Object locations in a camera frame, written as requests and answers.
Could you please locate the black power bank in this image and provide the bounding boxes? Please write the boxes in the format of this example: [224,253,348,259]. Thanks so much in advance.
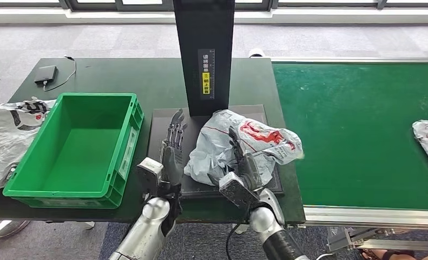
[34,65,58,86]

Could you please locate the black inbound scanning machine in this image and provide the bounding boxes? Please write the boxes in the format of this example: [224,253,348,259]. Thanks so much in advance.
[147,0,285,200]

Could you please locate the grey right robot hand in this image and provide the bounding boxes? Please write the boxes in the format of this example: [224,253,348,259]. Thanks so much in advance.
[207,125,265,193]

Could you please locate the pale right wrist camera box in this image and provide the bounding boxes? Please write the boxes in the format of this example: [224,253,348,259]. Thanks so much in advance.
[219,171,261,212]

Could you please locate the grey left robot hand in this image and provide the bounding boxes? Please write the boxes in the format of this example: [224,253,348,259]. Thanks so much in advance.
[160,108,188,187]

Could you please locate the person's foot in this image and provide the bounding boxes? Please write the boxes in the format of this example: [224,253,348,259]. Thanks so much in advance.
[360,249,428,260]

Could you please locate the chrome round base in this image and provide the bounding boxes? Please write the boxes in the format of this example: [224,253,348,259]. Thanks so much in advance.
[0,220,31,239]

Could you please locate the large grey parcel red print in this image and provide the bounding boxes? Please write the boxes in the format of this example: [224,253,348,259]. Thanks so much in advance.
[183,109,305,187]

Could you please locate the green belt conveyor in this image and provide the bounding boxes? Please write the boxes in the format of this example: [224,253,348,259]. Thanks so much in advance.
[269,57,428,230]

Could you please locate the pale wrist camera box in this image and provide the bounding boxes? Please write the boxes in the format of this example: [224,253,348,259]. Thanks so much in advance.
[219,171,261,212]
[136,157,164,202]

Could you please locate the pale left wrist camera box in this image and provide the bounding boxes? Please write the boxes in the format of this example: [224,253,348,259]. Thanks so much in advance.
[136,157,164,202]

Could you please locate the aluminium conveyor support frame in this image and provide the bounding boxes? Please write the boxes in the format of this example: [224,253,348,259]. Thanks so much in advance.
[326,227,428,254]

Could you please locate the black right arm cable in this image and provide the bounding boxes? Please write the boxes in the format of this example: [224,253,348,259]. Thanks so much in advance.
[225,223,244,260]

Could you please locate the thin power bank cable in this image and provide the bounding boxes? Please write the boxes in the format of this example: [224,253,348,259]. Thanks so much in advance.
[42,55,77,93]

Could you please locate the green plastic crate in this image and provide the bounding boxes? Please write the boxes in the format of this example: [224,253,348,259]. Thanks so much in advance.
[3,92,145,210]

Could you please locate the white parcel bag black print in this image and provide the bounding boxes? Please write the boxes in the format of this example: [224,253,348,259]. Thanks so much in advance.
[0,99,57,194]

